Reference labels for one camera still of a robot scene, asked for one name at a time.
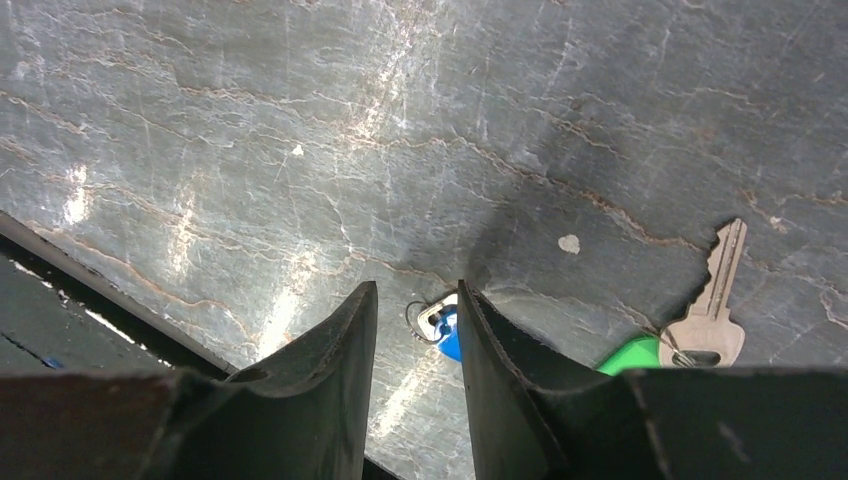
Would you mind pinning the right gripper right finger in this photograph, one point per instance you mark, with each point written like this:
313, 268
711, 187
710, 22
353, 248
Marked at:
534, 413

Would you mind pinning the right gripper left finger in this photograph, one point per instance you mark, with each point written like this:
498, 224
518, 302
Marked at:
300, 413

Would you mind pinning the blue tag key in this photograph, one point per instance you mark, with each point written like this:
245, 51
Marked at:
436, 324

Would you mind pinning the green tag key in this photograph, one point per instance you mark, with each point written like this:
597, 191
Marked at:
705, 336

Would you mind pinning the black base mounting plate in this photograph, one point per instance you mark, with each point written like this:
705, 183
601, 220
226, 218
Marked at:
56, 316

